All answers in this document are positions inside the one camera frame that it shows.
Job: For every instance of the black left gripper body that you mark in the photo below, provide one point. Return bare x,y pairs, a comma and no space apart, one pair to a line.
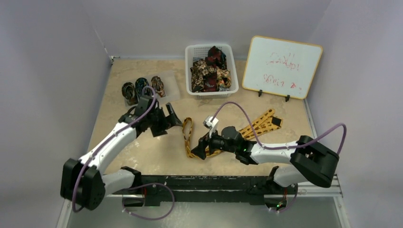
158,118

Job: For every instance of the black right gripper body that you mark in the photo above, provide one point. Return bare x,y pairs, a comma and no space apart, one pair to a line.
207,143

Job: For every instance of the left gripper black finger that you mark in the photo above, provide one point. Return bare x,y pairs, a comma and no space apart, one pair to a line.
159,130
172,118

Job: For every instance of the yellow insect-print tie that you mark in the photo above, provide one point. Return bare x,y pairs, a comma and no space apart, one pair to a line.
264,124

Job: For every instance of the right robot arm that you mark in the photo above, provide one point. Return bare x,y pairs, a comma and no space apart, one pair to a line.
305,159

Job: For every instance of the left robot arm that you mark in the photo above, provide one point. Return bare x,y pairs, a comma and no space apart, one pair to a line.
84,181

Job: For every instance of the clear plastic organizer tray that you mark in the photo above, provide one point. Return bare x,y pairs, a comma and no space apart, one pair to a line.
170,85

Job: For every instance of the rolled pink brown tie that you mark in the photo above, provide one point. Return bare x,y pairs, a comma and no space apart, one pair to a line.
158,86

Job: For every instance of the rolled blue green tie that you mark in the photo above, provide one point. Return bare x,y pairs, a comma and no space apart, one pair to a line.
142,87

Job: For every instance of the rolled dark striped tie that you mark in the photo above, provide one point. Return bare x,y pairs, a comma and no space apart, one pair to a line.
129,93

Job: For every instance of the brown floral tie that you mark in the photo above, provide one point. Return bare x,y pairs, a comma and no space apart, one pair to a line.
198,72

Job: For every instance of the white plastic basket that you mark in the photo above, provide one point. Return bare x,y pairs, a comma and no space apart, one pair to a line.
200,51

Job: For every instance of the dark red tie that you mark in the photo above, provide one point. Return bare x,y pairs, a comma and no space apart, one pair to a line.
216,56

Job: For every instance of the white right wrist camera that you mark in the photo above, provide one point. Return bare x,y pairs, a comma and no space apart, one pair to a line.
211,123

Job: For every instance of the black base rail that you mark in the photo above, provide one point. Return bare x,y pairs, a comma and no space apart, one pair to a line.
254,190

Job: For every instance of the aluminium frame rail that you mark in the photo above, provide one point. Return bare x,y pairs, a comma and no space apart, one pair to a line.
307,189

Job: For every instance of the whiteboard with yellow frame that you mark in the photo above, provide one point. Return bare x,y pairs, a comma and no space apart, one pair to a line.
281,67

